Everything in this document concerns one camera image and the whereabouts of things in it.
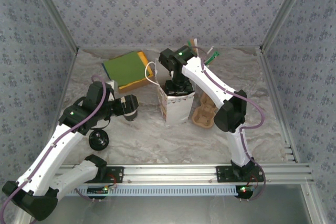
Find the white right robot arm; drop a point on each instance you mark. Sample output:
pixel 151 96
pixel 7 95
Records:
pixel 231 113

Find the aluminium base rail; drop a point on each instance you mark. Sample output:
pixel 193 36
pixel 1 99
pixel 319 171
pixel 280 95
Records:
pixel 170 174

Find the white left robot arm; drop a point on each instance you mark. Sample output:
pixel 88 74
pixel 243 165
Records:
pixel 63 148

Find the green plastic stirrer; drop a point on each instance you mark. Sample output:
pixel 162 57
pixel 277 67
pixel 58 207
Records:
pixel 215 55

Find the yellow paper napkin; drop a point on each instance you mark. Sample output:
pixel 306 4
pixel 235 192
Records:
pixel 145 60

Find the black and white paper cup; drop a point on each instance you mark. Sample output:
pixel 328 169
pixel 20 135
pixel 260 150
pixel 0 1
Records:
pixel 131 117

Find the small circuit board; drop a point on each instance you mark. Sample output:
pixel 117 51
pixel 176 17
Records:
pixel 244 190
pixel 97 190

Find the black plastic cup lid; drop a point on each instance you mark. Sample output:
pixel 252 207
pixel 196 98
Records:
pixel 98 140

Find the green striped paper straw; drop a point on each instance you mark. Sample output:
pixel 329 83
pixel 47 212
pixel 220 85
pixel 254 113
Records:
pixel 189 43

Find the aluminium frame post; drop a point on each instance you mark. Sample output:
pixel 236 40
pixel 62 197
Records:
pixel 284 11
pixel 54 11

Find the brown pulp cup carrier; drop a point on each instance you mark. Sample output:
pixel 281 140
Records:
pixel 203 117

